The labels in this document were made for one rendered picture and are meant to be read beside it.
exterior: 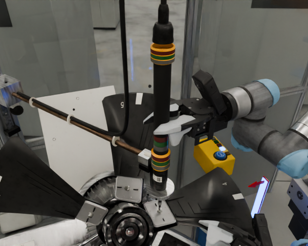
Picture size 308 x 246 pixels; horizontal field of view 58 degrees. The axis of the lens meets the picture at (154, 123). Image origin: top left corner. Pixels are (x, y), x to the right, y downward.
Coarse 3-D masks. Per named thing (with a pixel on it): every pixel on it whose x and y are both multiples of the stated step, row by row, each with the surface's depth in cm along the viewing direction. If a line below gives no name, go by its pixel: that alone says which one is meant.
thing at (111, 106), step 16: (112, 96) 78; (144, 96) 75; (112, 112) 78; (144, 112) 74; (112, 128) 77; (128, 128) 75; (144, 128) 73; (144, 144) 72; (128, 160) 73; (128, 176) 73
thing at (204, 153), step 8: (200, 144) 116; (208, 144) 116; (216, 144) 116; (200, 152) 115; (208, 152) 112; (224, 152) 112; (200, 160) 117; (208, 160) 110; (216, 160) 108; (224, 160) 108; (232, 160) 109; (208, 168) 111; (224, 168) 110; (232, 168) 112
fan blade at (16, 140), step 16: (16, 144) 62; (0, 160) 62; (16, 160) 62; (32, 160) 62; (16, 176) 64; (32, 176) 63; (48, 176) 63; (16, 192) 66; (32, 192) 65; (48, 192) 65; (64, 192) 65; (0, 208) 68; (16, 208) 68; (32, 208) 69; (48, 208) 69; (64, 208) 68; (80, 208) 68
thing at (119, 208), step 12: (108, 204) 75; (120, 204) 70; (132, 204) 70; (108, 216) 67; (120, 216) 66; (132, 216) 67; (144, 216) 67; (96, 228) 74; (108, 228) 64; (120, 228) 65; (144, 228) 67; (108, 240) 64; (120, 240) 65; (132, 240) 66; (144, 240) 67
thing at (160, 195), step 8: (144, 152) 65; (144, 160) 64; (144, 168) 65; (152, 168) 66; (144, 176) 67; (152, 176) 67; (152, 184) 69; (168, 184) 69; (152, 192) 66; (160, 192) 66; (168, 192) 66; (160, 200) 66
